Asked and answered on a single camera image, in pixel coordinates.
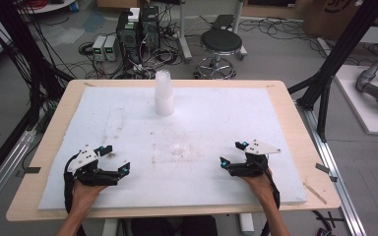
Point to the small white box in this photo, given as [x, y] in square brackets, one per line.
[134, 14]

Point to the grey tape strip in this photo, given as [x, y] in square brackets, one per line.
[326, 171]
[32, 169]

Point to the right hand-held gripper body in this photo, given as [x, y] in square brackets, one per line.
[254, 160]

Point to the aluminium floor rail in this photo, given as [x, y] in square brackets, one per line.
[338, 183]
[3, 170]

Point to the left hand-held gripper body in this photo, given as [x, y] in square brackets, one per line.
[87, 165]

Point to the white metal desk leg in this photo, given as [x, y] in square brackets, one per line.
[239, 29]
[184, 36]

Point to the black computer tower green label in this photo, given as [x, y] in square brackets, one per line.
[128, 39]

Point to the black flat floor device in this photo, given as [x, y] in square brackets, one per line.
[222, 21]

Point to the white floor board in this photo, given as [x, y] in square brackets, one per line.
[367, 114]

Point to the black metal frame post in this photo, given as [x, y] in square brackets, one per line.
[334, 65]

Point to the large printed cardboard box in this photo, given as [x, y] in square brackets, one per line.
[334, 16]

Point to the person's dark trousers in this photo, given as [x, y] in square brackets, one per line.
[174, 226]

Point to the black round stool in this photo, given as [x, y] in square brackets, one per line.
[220, 41]

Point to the white foam mat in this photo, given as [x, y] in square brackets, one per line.
[190, 164]

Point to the round white side table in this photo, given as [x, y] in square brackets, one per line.
[50, 6]

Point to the person's right hand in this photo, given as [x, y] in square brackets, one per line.
[259, 188]

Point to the stack of white plastic cups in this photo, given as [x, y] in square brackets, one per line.
[164, 98]

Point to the person's left hand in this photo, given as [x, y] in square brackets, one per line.
[87, 195]

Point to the light wooden table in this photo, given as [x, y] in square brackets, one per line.
[311, 137]

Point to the blue tape roll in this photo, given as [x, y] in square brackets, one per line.
[74, 6]

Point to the grey bench power supply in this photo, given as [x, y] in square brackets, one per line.
[112, 49]
[99, 48]

